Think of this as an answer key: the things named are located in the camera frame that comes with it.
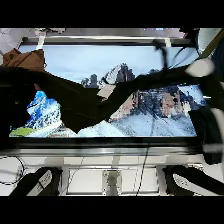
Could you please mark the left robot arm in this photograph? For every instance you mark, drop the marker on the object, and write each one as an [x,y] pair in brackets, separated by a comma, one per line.
[36,182]

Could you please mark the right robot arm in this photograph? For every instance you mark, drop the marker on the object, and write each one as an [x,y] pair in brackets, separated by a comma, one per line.
[200,67]

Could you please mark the brown garment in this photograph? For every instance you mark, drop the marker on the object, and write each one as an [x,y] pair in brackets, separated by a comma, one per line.
[25,60]

